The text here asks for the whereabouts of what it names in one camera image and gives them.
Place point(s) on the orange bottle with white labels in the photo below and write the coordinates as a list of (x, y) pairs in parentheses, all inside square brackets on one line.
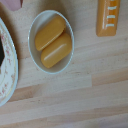
[(106, 15)]

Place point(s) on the yellow bread roll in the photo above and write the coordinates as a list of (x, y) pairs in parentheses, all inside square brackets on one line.
[(56, 50), (50, 32)]

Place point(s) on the floral rimmed white plate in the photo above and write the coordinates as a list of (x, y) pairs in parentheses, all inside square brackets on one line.
[(8, 66)]

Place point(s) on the white oval bowl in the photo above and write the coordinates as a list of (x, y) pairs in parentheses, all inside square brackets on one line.
[(40, 23)]

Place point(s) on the pink object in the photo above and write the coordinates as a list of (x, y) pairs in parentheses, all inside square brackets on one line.
[(13, 3)]

